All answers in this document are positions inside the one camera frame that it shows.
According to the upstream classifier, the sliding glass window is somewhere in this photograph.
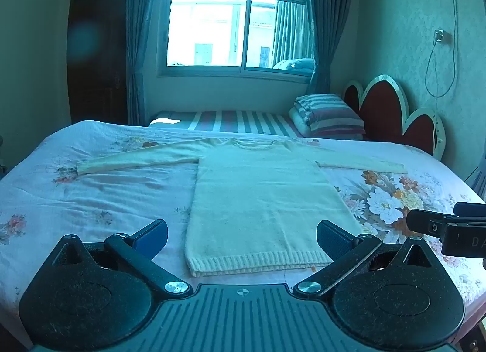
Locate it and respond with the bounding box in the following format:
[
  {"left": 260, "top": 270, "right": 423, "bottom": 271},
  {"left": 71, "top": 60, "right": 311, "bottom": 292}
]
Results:
[{"left": 157, "top": 0, "right": 318, "bottom": 79}]

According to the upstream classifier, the striped pillow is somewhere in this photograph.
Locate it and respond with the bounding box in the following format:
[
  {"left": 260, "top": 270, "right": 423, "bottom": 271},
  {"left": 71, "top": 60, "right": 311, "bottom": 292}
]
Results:
[{"left": 294, "top": 93, "right": 367, "bottom": 140}]

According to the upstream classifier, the blue bundled cloth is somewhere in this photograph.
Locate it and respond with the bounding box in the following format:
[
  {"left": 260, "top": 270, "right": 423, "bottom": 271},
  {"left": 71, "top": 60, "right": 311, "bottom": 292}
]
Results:
[{"left": 272, "top": 57, "right": 316, "bottom": 72}]

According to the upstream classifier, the cream knitted sweater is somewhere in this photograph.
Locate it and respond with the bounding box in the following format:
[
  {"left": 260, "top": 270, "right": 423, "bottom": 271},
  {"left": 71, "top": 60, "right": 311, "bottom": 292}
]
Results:
[{"left": 76, "top": 137, "right": 409, "bottom": 278}]

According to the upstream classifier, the floral bed sheet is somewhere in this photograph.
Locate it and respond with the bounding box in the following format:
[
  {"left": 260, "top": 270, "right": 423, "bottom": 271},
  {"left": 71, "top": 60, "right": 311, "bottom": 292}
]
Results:
[{"left": 0, "top": 120, "right": 486, "bottom": 352}]

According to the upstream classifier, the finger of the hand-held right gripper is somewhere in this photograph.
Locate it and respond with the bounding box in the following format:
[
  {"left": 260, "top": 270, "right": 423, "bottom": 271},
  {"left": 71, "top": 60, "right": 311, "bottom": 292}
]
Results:
[
  {"left": 453, "top": 202, "right": 486, "bottom": 219},
  {"left": 406, "top": 208, "right": 457, "bottom": 241}
]

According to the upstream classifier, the dark wooden wardrobe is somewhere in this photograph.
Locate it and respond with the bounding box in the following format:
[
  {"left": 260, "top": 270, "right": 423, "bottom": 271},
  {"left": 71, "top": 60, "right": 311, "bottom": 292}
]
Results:
[{"left": 66, "top": 0, "right": 132, "bottom": 125}]

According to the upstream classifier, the white folded quilt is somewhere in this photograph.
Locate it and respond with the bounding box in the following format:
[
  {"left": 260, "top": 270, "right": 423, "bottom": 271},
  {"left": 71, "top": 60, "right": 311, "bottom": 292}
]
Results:
[{"left": 288, "top": 107, "right": 317, "bottom": 136}]

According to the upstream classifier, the blue curtain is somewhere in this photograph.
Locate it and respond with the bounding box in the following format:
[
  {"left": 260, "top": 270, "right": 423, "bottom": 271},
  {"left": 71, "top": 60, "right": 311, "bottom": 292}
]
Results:
[
  {"left": 304, "top": 0, "right": 360, "bottom": 97},
  {"left": 125, "top": 0, "right": 171, "bottom": 127}
]

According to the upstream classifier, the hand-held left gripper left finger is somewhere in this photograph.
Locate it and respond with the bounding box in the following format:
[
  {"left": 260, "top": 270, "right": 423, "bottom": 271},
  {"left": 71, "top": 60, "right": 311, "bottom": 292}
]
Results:
[{"left": 51, "top": 219, "right": 194, "bottom": 297}]

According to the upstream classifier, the striped bed sheet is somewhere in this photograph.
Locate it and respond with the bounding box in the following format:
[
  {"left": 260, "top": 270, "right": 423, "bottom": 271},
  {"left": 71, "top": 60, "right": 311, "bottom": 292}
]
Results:
[{"left": 148, "top": 109, "right": 304, "bottom": 138}]

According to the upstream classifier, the hanging power cable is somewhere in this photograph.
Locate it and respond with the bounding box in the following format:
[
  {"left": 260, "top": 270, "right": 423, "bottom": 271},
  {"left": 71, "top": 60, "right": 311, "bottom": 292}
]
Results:
[{"left": 424, "top": 0, "right": 457, "bottom": 99}]

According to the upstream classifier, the red petal-shaped headboard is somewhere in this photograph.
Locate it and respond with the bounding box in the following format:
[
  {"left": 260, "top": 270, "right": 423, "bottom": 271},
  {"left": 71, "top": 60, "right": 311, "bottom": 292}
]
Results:
[{"left": 343, "top": 74, "right": 447, "bottom": 161}]

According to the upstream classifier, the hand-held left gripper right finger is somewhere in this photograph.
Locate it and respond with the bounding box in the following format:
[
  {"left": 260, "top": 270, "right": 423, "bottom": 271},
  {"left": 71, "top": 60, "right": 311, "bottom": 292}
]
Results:
[{"left": 293, "top": 219, "right": 438, "bottom": 297}]

